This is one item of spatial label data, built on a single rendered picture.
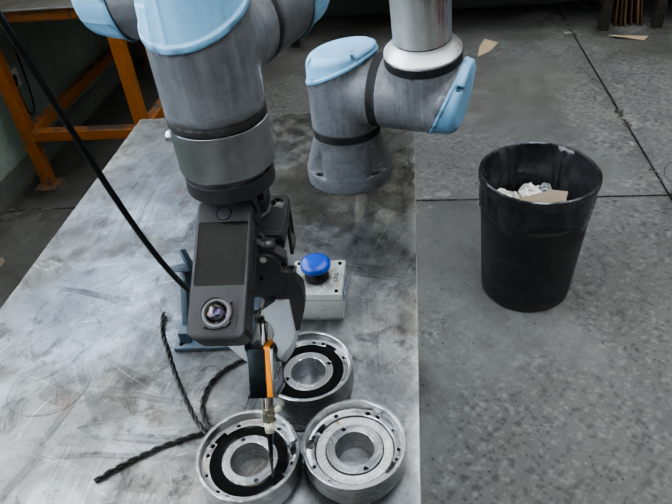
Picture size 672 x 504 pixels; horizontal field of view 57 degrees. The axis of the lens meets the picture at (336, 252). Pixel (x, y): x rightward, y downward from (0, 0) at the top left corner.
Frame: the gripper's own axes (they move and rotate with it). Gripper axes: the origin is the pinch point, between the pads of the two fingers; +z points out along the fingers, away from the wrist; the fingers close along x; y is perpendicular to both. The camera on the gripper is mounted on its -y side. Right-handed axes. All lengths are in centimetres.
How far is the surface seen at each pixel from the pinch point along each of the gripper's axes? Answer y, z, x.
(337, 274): 22.2, 8.7, -5.5
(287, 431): -1.1, 10.3, -1.0
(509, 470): 46, 93, -39
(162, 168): 61, 13, 30
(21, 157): 197, 81, 149
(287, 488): -7.5, 10.5, -1.6
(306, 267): 20.6, 6.0, -1.8
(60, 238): 40, 13, 42
